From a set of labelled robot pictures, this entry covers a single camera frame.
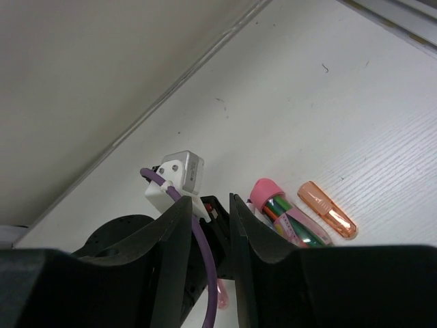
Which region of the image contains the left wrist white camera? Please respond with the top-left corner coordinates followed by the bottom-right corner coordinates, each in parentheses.
top-left (140, 150), bottom-right (210, 222)

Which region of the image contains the pink capped pencil tube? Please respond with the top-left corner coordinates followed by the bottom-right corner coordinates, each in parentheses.
top-left (249, 178), bottom-right (333, 248)

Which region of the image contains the orange translucent eraser case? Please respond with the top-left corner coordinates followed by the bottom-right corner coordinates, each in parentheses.
top-left (297, 181), bottom-right (358, 239)

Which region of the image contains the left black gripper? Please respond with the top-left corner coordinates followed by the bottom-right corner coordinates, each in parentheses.
top-left (70, 195), bottom-right (236, 322)

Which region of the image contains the pink translucent eraser case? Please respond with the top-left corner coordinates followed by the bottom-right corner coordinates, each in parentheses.
top-left (217, 279), bottom-right (229, 310)

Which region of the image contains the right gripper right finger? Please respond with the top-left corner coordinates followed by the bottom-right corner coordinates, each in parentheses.
top-left (229, 193), bottom-right (300, 327)

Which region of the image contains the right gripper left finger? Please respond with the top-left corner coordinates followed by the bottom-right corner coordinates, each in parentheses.
top-left (78, 196), bottom-right (192, 327)

